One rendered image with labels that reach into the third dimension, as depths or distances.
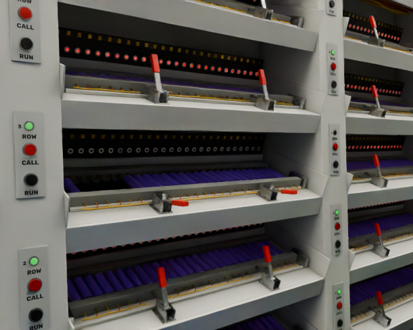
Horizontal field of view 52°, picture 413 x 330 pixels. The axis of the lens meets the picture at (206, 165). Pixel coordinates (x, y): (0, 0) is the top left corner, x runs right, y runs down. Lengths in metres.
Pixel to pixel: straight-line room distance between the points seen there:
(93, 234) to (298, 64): 0.66
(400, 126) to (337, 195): 0.36
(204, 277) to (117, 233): 0.26
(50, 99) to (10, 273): 0.25
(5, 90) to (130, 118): 0.20
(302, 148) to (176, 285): 0.46
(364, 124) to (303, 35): 0.30
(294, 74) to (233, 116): 0.30
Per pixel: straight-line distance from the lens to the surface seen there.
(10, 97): 0.65
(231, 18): 0.88
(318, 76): 1.04
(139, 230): 0.73
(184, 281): 0.86
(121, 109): 0.71
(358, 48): 1.19
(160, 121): 0.75
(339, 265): 1.10
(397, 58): 1.36
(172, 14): 0.81
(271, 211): 0.91
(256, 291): 0.93
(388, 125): 1.28
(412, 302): 1.52
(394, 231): 1.43
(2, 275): 0.66
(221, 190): 0.87
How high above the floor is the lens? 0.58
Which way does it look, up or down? 1 degrees down
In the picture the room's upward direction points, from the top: 2 degrees counter-clockwise
